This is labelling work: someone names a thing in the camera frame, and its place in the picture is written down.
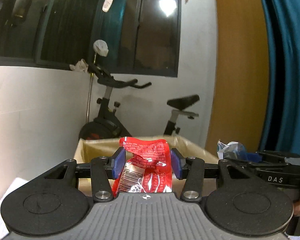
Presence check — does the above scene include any dark bun clear blue packet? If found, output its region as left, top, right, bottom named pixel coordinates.
left=217, top=140, right=248, bottom=160

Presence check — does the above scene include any teal curtain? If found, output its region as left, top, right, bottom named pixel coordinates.
left=259, top=0, right=300, bottom=155

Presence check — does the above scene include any cardboard box with plastic liner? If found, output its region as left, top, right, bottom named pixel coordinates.
left=74, top=136, right=217, bottom=195

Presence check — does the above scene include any black exercise bike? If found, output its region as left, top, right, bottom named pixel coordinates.
left=78, top=63, right=201, bottom=140

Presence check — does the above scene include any wooden wardrobe panel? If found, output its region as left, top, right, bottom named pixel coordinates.
left=205, top=0, right=269, bottom=154

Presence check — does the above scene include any white bag on pole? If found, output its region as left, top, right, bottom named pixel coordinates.
left=93, top=40, right=109, bottom=57

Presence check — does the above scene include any dark window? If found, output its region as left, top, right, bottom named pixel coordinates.
left=0, top=0, right=181, bottom=77

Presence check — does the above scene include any white cloth on handlebar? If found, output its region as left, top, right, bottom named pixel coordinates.
left=69, top=59, right=89, bottom=73

